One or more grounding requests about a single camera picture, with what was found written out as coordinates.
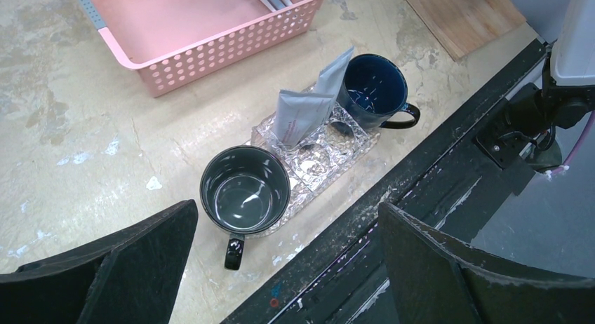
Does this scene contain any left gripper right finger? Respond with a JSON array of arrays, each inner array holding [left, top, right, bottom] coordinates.
[[378, 203, 594, 323]]

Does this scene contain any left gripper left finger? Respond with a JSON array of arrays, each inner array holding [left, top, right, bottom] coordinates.
[[1, 200, 199, 323]]

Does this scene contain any dark green mug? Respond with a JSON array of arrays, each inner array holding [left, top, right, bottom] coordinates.
[[200, 145, 291, 271]]

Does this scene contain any clear textured oval tray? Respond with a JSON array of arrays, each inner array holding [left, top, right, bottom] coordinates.
[[241, 85, 382, 239]]

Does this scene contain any clear acrylic holder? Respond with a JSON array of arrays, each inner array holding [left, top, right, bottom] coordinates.
[[250, 104, 380, 193]]

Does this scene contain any dark blue mug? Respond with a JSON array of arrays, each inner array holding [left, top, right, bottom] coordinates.
[[337, 53, 421, 130]]

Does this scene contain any white toothpaste black cap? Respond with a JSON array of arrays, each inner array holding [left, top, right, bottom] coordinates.
[[313, 46, 354, 128]]

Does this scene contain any white toothpaste red cap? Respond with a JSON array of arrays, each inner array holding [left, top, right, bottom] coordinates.
[[272, 89, 335, 148]]

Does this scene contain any pink plastic basket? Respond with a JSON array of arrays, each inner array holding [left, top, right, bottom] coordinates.
[[79, 0, 323, 97]]

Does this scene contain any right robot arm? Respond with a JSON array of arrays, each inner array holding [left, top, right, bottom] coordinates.
[[506, 0, 594, 136]]

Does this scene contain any wooden board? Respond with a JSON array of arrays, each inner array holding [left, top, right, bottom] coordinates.
[[406, 0, 526, 60]]

